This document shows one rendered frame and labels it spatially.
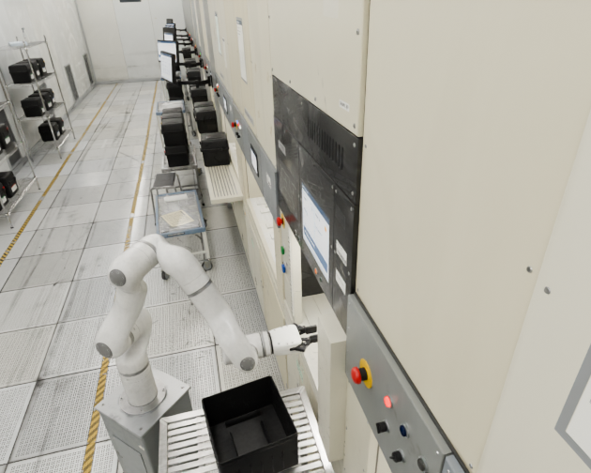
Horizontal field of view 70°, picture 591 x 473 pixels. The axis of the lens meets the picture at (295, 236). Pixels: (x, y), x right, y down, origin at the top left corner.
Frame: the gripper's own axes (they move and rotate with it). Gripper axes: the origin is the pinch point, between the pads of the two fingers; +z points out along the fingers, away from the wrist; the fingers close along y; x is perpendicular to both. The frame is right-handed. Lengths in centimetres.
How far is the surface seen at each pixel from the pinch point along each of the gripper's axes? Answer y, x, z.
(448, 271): 61, 66, 3
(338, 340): 26.1, 21.2, -0.7
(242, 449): 7, -42, -30
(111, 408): -26, -43, -79
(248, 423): -2.7, -42.0, -26.1
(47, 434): -86, -119, -140
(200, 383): -99, -119, -49
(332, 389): 26.8, 3.0, -2.3
